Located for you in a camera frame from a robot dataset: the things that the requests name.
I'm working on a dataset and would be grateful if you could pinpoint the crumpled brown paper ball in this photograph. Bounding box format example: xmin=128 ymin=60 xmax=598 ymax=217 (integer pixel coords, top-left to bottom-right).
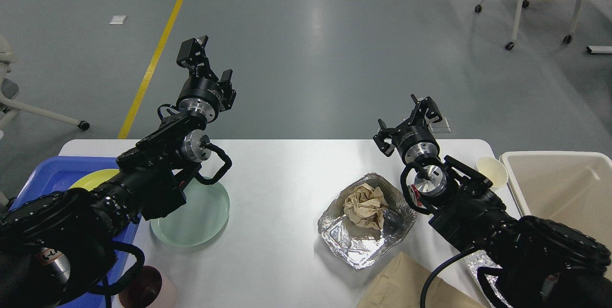
xmin=343 ymin=183 xmax=389 ymax=231

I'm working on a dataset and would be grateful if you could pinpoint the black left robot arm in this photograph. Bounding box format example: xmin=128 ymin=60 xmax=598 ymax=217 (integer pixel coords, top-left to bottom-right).
xmin=0 ymin=35 xmax=236 ymax=308

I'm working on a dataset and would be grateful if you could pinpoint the white chair left background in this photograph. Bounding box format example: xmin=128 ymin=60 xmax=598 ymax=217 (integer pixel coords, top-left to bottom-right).
xmin=0 ymin=35 xmax=90 ymax=141

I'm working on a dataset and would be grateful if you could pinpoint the beige plastic bin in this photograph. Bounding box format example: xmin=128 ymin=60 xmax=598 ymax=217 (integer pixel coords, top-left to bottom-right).
xmin=499 ymin=151 xmax=612 ymax=248

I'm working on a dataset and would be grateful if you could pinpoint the blue plastic tray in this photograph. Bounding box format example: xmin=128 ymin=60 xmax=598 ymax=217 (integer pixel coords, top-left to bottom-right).
xmin=10 ymin=156 xmax=139 ymax=308

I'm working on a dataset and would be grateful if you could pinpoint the yellow plate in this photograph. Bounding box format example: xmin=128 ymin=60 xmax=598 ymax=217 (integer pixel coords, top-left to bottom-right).
xmin=69 ymin=168 xmax=120 ymax=191

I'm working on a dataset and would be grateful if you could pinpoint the cream paper cup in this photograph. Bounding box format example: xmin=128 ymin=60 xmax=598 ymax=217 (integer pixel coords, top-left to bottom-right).
xmin=476 ymin=157 xmax=509 ymax=189

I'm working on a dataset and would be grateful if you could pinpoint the pink mug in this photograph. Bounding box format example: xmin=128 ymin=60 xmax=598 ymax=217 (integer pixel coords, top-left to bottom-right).
xmin=118 ymin=266 xmax=177 ymax=308

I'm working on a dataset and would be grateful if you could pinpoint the metal floor plate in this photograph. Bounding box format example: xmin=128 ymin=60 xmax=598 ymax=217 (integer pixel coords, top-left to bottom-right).
xmin=428 ymin=118 xmax=452 ymax=133

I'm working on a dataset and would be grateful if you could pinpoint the aluminium foil tray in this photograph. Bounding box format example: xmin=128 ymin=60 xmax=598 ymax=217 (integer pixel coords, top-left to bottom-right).
xmin=318 ymin=173 xmax=416 ymax=269

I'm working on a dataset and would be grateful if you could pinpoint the white bar on floor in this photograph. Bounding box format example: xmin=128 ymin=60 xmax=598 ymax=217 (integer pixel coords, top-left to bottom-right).
xmin=586 ymin=45 xmax=612 ymax=55

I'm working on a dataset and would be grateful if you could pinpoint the white floor marker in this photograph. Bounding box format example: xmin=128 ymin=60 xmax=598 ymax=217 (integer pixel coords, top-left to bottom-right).
xmin=109 ymin=15 xmax=127 ymax=25

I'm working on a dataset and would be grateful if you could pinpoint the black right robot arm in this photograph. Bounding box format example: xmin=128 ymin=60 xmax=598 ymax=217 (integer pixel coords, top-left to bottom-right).
xmin=373 ymin=95 xmax=612 ymax=308

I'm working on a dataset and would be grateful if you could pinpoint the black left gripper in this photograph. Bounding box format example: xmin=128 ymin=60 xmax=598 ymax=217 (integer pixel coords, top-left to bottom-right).
xmin=176 ymin=35 xmax=237 ymax=122

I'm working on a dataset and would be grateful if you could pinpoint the mint green plate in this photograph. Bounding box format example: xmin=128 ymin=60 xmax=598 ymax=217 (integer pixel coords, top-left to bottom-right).
xmin=150 ymin=180 xmax=230 ymax=248

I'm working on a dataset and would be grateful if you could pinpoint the brown paper bag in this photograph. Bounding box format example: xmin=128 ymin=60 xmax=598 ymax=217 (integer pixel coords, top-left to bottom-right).
xmin=356 ymin=252 xmax=483 ymax=308

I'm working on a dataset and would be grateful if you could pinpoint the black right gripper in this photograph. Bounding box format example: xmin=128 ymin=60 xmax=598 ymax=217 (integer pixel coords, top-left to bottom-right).
xmin=373 ymin=94 xmax=443 ymax=164

